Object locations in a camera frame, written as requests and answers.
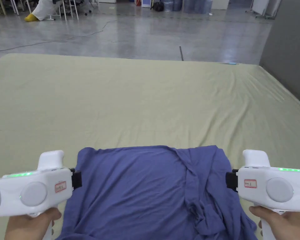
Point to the person's left hand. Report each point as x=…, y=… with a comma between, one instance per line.
x=25, y=226

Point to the person's right hand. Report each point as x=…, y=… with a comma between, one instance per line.
x=282, y=225

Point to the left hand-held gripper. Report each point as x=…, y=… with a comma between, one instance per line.
x=32, y=186

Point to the bed with pale green sheet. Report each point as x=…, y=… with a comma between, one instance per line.
x=140, y=100

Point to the dark blue shirt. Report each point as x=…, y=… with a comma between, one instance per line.
x=150, y=195

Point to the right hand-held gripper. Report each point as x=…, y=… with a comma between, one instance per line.
x=277, y=186

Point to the group of blue water bottles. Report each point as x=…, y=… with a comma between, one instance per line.
x=180, y=5

